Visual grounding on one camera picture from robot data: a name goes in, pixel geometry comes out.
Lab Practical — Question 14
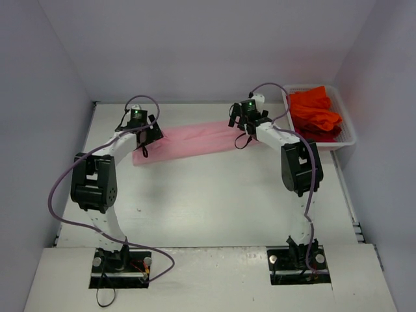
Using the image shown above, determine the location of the pink t shirt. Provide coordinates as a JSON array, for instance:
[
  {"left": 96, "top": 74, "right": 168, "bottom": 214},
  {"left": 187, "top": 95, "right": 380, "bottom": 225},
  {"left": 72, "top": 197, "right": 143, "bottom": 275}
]
[{"left": 132, "top": 121, "right": 241, "bottom": 166}]

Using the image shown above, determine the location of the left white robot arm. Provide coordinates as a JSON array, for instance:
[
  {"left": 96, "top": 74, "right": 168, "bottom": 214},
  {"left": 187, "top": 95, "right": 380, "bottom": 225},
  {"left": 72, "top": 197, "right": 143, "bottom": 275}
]
[{"left": 70, "top": 105, "right": 163, "bottom": 273}]

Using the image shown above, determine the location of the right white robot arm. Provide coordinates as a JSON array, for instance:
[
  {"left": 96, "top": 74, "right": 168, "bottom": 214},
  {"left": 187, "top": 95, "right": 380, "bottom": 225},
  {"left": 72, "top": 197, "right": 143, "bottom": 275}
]
[{"left": 228, "top": 99, "right": 323, "bottom": 268}]

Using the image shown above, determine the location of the dark red t shirt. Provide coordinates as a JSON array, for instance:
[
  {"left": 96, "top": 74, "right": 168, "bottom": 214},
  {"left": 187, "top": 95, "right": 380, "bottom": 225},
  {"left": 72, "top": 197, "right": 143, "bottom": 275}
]
[{"left": 294, "top": 126, "right": 342, "bottom": 143}]

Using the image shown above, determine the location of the orange t shirt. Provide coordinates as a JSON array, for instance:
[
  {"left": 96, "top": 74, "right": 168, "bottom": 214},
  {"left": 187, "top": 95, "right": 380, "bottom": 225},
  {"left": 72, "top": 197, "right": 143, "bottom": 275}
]
[{"left": 288, "top": 86, "right": 343, "bottom": 132}]

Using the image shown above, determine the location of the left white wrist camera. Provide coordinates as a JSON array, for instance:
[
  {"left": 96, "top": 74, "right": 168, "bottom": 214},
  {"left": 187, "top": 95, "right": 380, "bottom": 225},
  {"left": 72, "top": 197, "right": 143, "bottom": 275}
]
[{"left": 128, "top": 104, "right": 142, "bottom": 111}]

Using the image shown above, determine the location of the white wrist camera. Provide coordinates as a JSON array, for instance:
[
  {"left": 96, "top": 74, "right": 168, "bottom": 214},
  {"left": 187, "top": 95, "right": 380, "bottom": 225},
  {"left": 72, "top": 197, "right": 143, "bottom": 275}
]
[
  {"left": 128, "top": 104, "right": 142, "bottom": 111},
  {"left": 249, "top": 92, "right": 265, "bottom": 105}
]

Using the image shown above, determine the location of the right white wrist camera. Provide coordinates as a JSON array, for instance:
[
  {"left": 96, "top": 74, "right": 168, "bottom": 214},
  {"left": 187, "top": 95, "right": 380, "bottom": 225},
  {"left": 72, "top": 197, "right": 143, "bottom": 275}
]
[{"left": 249, "top": 92, "right": 265, "bottom": 105}]

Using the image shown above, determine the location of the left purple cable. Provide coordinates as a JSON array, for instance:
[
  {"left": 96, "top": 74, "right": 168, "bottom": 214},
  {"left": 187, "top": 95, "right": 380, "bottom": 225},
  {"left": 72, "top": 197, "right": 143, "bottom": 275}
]
[{"left": 47, "top": 94, "right": 176, "bottom": 282}]

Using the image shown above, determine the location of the purple cable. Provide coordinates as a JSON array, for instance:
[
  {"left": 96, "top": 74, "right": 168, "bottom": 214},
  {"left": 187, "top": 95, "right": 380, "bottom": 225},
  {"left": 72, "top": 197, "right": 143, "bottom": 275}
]
[
  {"left": 47, "top": 94, "right": 176, "bottom": 282},
  {"left": 248, "top": 83, "right": 320, "bottom": 274}
]

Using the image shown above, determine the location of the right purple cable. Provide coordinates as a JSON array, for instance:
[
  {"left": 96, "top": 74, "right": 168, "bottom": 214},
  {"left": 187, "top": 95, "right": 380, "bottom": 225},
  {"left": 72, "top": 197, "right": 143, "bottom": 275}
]
[{"left": 248, "top": 83, "right": 320, "bottom": 274}]

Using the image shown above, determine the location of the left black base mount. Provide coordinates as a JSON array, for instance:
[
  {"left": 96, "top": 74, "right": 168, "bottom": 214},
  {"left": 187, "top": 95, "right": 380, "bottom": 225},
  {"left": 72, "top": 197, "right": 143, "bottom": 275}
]
[{"left": 89, "top": 249, "right": 152, "bottom": 289}]

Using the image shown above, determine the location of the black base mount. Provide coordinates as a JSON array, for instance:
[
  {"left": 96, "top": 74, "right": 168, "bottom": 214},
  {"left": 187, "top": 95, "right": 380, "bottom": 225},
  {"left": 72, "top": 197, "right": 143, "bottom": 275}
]
[
  {"left": 89, "top": 249, "right": 152, "bottom": 289},
  {"left": 266, "top": 246, "right": 332, "bottom": 286}
]

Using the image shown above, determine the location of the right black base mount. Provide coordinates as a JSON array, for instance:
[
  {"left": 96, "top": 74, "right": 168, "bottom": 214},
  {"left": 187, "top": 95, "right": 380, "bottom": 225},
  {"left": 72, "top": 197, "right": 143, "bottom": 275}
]
[{"left": 266, "top": 246, "right": 332, "bottom": 286}]

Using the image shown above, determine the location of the thin black cable loop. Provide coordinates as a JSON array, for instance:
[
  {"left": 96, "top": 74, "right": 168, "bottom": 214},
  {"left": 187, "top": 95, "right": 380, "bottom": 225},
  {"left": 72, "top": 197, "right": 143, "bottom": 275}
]
[{"left": 96, "top": 270, "right": 118, "bottom": 307}]

